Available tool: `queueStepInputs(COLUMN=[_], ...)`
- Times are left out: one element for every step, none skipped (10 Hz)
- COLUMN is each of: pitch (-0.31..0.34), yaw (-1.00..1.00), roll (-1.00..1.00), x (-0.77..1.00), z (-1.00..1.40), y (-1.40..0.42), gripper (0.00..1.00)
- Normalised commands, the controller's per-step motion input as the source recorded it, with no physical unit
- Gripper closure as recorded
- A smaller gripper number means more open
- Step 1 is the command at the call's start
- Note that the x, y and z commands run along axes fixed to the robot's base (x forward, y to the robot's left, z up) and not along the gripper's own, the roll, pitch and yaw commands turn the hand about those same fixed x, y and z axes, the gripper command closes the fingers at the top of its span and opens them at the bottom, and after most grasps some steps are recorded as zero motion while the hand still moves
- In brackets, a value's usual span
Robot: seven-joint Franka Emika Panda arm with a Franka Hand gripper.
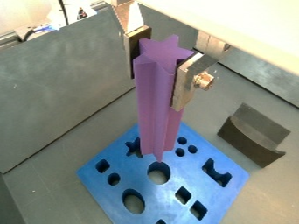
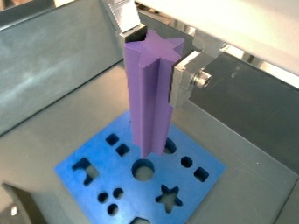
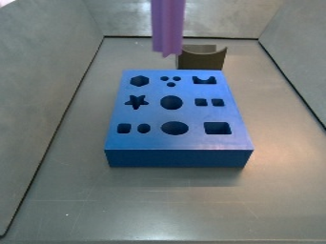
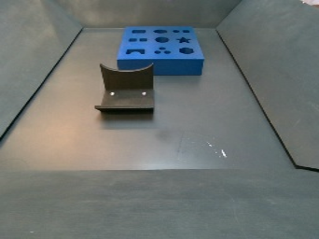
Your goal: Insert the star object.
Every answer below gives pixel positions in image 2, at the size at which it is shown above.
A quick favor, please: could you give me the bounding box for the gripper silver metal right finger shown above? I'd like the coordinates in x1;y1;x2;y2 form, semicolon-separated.
169;30;225;108

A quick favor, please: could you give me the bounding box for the blue shape-sorting plate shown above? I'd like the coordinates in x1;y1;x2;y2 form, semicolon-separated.
54;113;225;224

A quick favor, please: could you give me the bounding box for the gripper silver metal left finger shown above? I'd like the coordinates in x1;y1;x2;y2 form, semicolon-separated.
101;0;147;47

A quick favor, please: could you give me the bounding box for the purple star prism peg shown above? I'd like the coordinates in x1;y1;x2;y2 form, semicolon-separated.
124;30;184;158

